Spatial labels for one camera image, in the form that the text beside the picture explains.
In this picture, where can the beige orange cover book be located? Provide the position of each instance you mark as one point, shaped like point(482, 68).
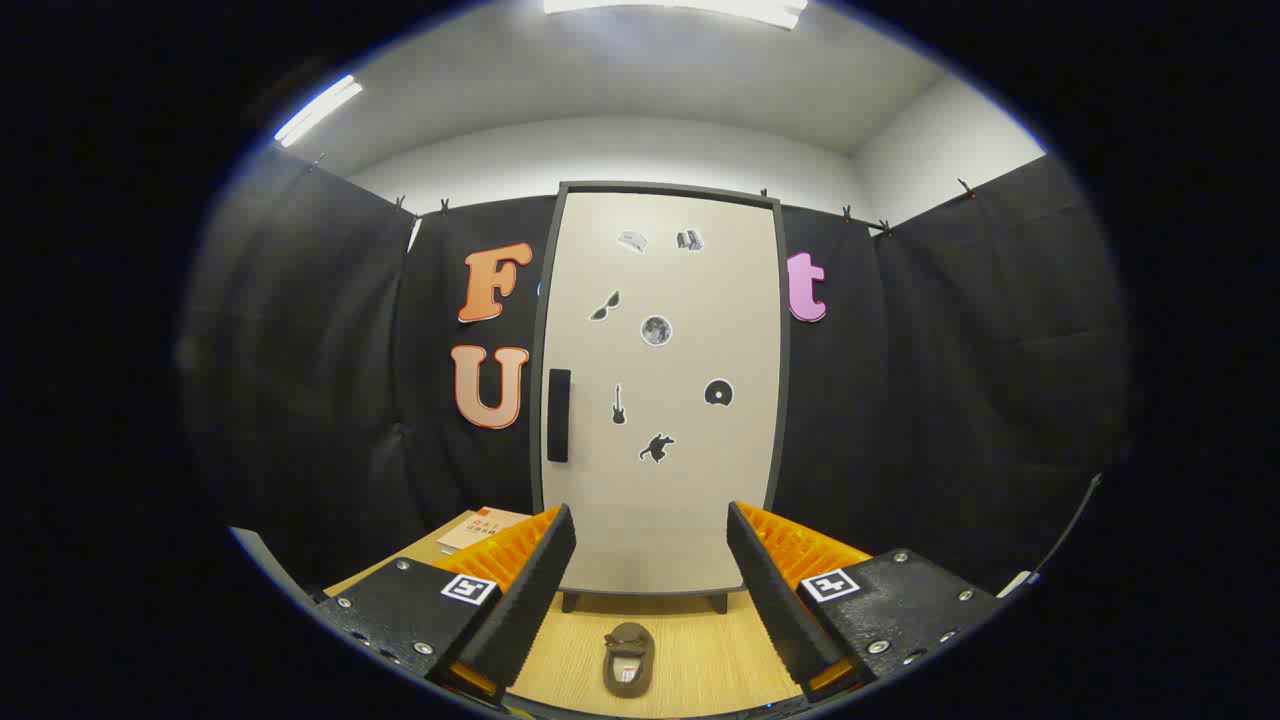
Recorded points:
point(475, 530)

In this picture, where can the narrow ceiling light strip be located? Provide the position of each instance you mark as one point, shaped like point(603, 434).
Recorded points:
point(318, 110)

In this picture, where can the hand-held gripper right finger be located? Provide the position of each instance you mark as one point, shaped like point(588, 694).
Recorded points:
point(775, 610)

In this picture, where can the wide ceiling light panel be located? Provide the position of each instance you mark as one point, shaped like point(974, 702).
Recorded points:
point(680, 8)

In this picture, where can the brown fuzzy shoe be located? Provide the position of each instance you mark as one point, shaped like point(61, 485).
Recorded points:
point(630, 665)

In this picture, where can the dark grey shoe cabinet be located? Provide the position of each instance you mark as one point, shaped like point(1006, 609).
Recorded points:
point(670, 187)

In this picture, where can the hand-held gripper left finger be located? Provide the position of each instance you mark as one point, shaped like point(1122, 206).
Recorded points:
point(530, 610)

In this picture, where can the black backdrop cloth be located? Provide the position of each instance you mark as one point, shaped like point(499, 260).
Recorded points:
point(950, 380)

